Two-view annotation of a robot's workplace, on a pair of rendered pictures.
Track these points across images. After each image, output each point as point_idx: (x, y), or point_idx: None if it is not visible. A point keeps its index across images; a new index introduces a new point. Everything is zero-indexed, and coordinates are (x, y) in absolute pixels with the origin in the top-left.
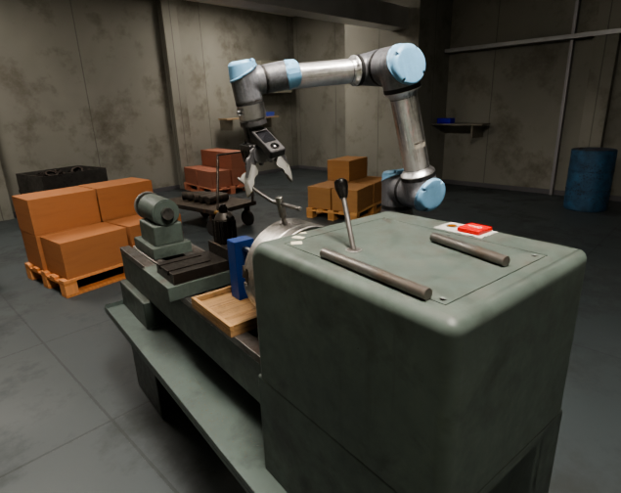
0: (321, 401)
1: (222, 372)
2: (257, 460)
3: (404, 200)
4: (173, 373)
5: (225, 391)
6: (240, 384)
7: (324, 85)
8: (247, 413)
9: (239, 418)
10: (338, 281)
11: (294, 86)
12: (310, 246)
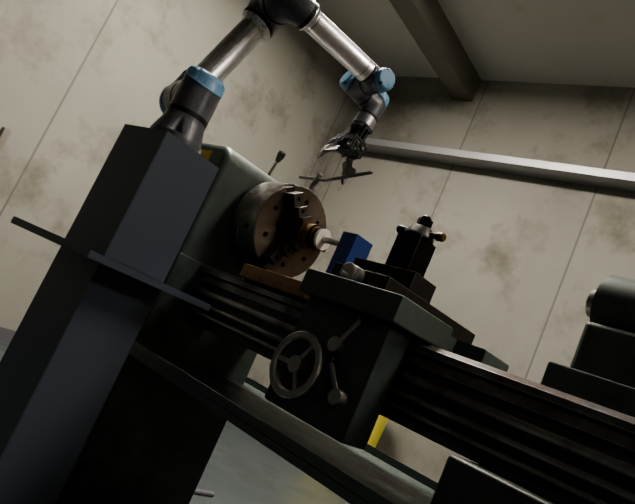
0: None
1: (318, 435)
2: (250, 388)
3: None
4: (382, 463)
5: (301, 422)
6: (288, 418)
7: (329, 52)
8: (268, 403)
9: (275, 405)
10: None
11: (342, 88)
12: None
